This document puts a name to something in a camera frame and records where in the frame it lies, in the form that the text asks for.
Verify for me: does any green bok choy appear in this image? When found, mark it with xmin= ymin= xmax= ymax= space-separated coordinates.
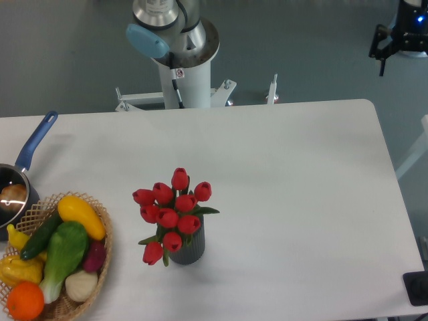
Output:
xmin=39 ymin=221 xmax=89 ymax=304

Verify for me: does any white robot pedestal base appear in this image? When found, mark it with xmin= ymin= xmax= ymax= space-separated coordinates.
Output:
xmin=114 ymin=58 xmax=280 ymax=112

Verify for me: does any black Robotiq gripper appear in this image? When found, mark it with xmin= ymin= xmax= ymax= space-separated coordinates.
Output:
xmin=368 ymin=0 xmax=427 ymax=76

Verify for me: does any green cucumber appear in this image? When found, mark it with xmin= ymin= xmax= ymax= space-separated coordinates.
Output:
xmin=20 ymin=211 xmax=63 ymax=261

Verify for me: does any blue handled saucepan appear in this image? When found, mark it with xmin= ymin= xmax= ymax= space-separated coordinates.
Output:
xmin=1 ymin=111 xmax=58 ymax=241

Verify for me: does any yellow bumpy gourd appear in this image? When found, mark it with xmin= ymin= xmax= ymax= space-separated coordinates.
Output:
xmin=1 ymin=255 xmax=43 ymax=288

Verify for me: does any yellow squash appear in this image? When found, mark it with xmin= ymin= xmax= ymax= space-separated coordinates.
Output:
xmin=58 ymin=195 xmax=106 ymax=241

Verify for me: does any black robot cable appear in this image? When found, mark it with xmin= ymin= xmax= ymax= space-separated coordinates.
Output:
xmin=168 ymin=51 xmax=185 ymax=109

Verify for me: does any woven wicker basket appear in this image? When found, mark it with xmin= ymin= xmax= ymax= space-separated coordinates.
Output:
xmin=15 ymin=191 xmax=113 ymax=320

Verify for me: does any red tulip bouquet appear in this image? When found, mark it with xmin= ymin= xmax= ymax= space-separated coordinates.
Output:
xmin=132 ymin=168 xmax=219 ymax=267

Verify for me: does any yellow banana pepper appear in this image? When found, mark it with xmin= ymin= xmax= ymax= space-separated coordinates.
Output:
xmin=7 ymin=224 xmax=47 ymax=263

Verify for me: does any white table leg frame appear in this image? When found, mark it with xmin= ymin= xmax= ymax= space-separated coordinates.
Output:
xmin=395 ymin=115 xmax=427 ymax=181

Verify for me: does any white garlic bulb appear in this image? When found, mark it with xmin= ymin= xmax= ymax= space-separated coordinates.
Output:
xmin=65 ymin=270 xmax=98 ymax=302

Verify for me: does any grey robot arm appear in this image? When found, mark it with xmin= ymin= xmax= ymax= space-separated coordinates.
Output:
xmin=126 ymin=1 xmax=427 ymax=76

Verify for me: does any dark grey ribbed vase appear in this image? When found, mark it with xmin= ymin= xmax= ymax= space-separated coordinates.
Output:
xmin=169 ymin=217 xmax=205 ymax=265

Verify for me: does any brown bread in pan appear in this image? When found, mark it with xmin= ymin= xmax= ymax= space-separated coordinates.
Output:
xmin=1 ymin=184 xmax=27 ymax=213

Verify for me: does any orange fruit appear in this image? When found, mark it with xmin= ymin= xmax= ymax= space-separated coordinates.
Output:
xmin=6 ymin=282 xmax=45 ymax=320

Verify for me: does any black device at table edge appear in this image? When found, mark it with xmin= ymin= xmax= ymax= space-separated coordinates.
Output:
xmin=403 ymin=271 xmax=428 ymax=306

